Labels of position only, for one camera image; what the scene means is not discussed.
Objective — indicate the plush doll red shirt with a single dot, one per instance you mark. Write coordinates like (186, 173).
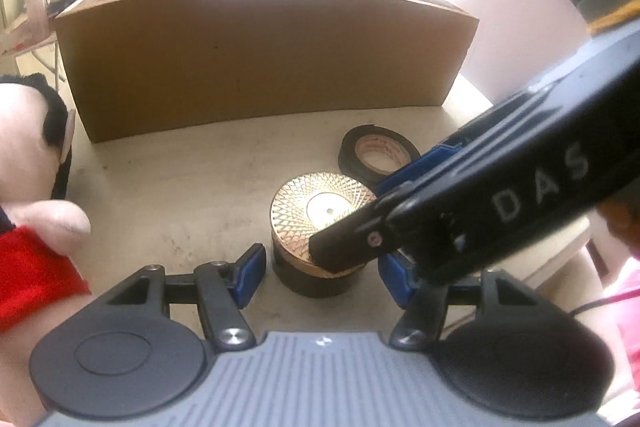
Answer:
(40, 229)

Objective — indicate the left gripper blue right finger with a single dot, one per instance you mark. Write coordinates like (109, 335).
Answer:
(398, 274)

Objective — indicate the black tape roll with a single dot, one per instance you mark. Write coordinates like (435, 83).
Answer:
(369, 154)

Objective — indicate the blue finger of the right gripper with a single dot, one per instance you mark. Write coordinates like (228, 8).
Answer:
(423, 165)

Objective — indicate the person right hand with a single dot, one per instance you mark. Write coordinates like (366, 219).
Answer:
(614, 228)

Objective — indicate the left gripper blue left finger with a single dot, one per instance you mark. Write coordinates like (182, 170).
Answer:
(247, 274)

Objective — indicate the brown cardboard box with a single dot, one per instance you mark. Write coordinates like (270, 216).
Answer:
(143, 66)

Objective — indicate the folding table with clutter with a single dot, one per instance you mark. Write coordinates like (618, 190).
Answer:
(33, 27)

